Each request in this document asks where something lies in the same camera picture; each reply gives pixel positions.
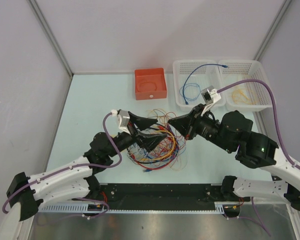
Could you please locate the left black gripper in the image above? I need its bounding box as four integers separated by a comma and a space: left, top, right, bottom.
107, 111, 166, 158

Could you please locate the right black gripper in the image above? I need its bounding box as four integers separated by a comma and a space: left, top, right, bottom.
167, 104, 234, 153

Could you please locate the thick blue ethernet cable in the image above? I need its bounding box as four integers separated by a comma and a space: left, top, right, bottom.
179, 64, 230, 105

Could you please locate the thin dark red wire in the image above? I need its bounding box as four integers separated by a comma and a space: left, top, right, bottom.
142, 107, 188, 171

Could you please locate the thin orange wire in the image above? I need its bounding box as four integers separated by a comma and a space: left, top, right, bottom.
137, 78, 159, 93

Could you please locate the thin tan wire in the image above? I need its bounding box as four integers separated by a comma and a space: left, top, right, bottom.
224, 74, 262, 105

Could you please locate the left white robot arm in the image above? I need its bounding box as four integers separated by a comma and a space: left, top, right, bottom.
2, 110, 167, 221

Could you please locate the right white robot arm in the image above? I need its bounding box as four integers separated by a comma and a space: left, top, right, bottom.
168, 104, 300, 212

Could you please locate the left white plastic basket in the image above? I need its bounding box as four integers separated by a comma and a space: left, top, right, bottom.
172, 59, 224, 112

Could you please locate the white plastic basket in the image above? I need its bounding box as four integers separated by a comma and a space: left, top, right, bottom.
172, 59, 224, 112
218, 59, 272, 112

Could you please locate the orange square box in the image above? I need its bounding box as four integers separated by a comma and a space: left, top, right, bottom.
134, 68, 168, 101

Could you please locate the right white plastic basket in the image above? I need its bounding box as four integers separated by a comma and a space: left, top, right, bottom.
218, 59, 272, 112

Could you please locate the thick red cable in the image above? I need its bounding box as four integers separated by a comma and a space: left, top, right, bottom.
129, 124, 177, 171

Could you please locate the thick yellow cable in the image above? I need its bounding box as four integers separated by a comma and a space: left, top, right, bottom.
144, 136, 178, 161

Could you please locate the thin white wire bundle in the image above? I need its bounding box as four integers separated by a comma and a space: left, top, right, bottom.
127, 144, 151, 161

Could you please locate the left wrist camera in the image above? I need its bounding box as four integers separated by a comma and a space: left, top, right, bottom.
111, 109, 131, 135

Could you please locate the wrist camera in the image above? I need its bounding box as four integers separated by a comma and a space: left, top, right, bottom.
200, 85, 222, 116
111, 109, 131, 135

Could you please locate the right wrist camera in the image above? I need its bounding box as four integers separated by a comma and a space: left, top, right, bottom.
200, 85, 222, 116

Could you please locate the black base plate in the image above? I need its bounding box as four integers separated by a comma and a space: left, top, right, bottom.
71, 174, 241, 211

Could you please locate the white slotted cable duct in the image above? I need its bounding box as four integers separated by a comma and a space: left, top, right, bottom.
39, 202, 225, 214

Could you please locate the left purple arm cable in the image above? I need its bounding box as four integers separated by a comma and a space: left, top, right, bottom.
2, 111, 123, 215

